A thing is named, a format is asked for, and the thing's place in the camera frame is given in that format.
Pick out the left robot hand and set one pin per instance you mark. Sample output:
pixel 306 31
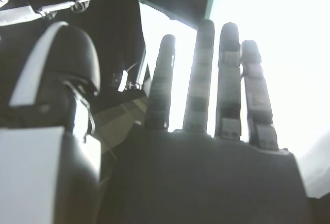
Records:
pixel 196 177

